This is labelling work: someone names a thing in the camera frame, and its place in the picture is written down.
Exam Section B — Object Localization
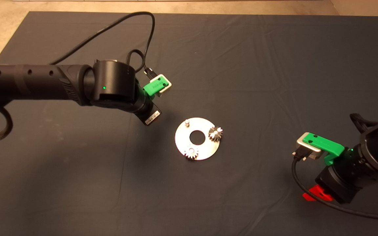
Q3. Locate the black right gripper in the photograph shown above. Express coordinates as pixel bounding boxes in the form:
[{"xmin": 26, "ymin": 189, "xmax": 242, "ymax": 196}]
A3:
[{"xmin": 302, "ymin": 163, "xmax": 363, "ymax": 204}]

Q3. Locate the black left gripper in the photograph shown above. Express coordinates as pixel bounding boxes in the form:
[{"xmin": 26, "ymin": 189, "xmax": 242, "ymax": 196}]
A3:
[{"xmin": 136, "ymin": 100, "xmax": 162, "ymax": 127}]

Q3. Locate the steel planetary gear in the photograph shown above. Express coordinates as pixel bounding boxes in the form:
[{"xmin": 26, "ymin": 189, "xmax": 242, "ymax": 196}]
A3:
[
  {"xmin": 184, "ymin": 147, "xmax": 199, "ymax": 160},
  {"xmin": 208, "ymin": 126, "xmax": 223, "ymax": 142}
]

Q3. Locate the round metal carrier plate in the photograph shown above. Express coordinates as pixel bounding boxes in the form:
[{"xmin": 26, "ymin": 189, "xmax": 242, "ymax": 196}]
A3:
[{"xmin": 175, "ymin": 117, "xmax": 221, "ymax": 161}]

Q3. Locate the dark grey table cloth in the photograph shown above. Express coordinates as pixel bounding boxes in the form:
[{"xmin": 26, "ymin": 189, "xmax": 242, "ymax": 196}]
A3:
[{"xmin": 0, "ymin": 11, "xmax": 378, "ymax": 236}]

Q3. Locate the green left camera mount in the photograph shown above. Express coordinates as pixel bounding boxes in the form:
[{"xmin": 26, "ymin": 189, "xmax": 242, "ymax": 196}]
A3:
[{"xmin": 142, "ymin": 76, "xmax": 170, "ymax": 97}]

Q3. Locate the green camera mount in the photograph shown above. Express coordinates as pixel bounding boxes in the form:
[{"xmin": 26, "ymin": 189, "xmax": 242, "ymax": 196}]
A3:
[
  {"xmin": 302, "ymin": 133, "xmax": 345, "ymax": 166},
  {"xmin": 142, "ymin": 76, "xmax": 170, "ymax": 97}
]

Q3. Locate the black right camera cable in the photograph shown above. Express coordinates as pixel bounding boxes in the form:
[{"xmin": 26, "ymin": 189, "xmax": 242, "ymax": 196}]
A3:
[{"xmin": 291, "ymin": 151, "xmax": 378, "ymax": 221}]

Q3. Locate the black camera cable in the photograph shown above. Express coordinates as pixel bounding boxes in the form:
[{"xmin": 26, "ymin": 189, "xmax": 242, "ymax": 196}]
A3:
[
  {"xmin": 50, "ymin": 11, "xmax": 157, "ymax": 79},
  {"xmin": 291, "ymin": 151, "xmax": 378, "ymax": 221}
]

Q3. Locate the silver left camera box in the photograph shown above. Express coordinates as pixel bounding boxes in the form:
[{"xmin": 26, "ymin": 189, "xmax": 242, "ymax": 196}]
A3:
[{"xmin": 150, "ymin": 74, "xmax": 172, "ymax": 96}]

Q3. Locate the silver camera box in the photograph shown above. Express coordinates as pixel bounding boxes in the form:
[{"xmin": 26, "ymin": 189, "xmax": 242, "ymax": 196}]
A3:
[
  {"xmin": 150, "ymin": 74, "xmax": 172, "ymax": 96},
  {"xmin": 296, "ymin": 132, "xmax": 323, "ymax": 160}
]

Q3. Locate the silver right camera box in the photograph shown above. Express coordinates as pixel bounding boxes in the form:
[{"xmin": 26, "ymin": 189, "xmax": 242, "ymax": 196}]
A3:
[{"xmin": 296, "ymin": 132, "xmax": 323, "ymax": 160}]

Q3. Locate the green right camera mount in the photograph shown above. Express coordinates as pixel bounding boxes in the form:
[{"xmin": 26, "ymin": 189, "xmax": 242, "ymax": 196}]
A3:
[{"xmin": 302, "ymin": 133, "xmax": 345, "ymax": 166}]

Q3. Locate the black left camera cable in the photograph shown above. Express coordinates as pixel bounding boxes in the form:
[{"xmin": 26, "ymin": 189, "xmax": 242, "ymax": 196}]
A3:
[{"xmin": 50, "ymin": 11, "xmax": 157, "ymax": 79}]

